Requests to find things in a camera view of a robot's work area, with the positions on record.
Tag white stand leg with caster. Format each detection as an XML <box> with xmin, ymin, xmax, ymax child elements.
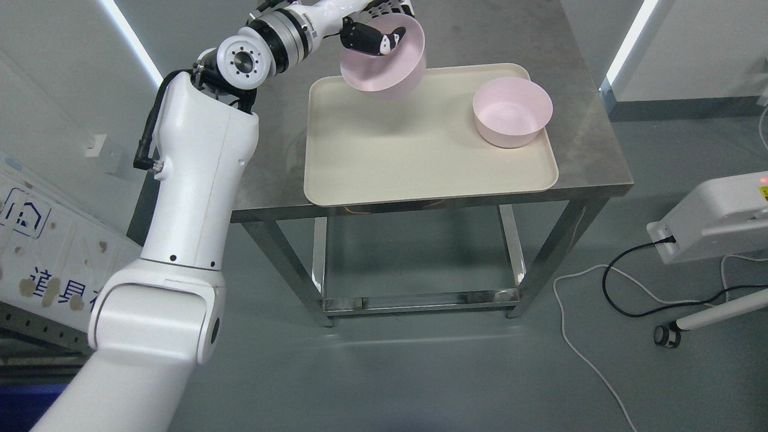
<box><xmin>653</xmin><ymin>288</ymin><xmax>767</xmax><ymax>349</ymax></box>

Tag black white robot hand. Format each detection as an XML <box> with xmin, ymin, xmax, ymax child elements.
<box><xmin>338</xmin><ymin>1</ymin><xmax>415</xmax><ymax>56</ymax></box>

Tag pink bowl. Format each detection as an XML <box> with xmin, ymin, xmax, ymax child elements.
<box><xmin>472</xmin><ymin>77</ymin><xmax>554</xmax><ymax>149</ymax></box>
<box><xmin>340</xmin><ymin>14</ymin><xmax>426</xmax><ymax>100</ymax></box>

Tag black power cable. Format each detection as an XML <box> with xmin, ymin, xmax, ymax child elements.
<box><xmin>602</xmin><ymin>238</ymin><xmax>768</xmax><ymax>319</ymax></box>

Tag cream plastic tray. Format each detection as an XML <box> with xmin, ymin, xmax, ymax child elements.
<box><xmin>304</xmin><ymin>63</ymin><xmax>559</xmax><ymax>208</ymax></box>

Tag white cable on floor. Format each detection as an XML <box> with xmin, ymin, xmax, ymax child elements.
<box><xmin>553</xmin><ymin>265</ymin><xmax>768</xmax><ymax>432</ymax></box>

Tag white sign board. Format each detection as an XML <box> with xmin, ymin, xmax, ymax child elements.
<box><xmin>1</xmin><ymin>155</ymin><xmax>140</xmax><ymax>351</ymax></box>

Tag white machine on stand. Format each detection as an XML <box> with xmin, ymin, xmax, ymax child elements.
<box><xmin>646</xmin><ymin>170</ymin><xmax>767</xmax><ymax>265</ymax></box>

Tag blue bin lower left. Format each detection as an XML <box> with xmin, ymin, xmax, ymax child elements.
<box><xmin>1</xmin><ymin>385</ymin><xmax>66</xmax><ymax>431</ymax></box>

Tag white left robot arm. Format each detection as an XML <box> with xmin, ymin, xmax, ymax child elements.
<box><xmin>33</xmin><ymin>1</ymin><xmax>377</xmax><ymax>431</ymax></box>

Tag stainless steel table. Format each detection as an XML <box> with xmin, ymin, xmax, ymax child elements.
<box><xmin>231</xmin><ymin>1</ymin><xmax>634</xmax><ymax>326</ymax></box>

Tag metal shelf rack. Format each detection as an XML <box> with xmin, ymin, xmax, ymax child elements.
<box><xmin>1</xmin><ymin>302</ymin><xmax>94</xmax><ymax>386</ymax></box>

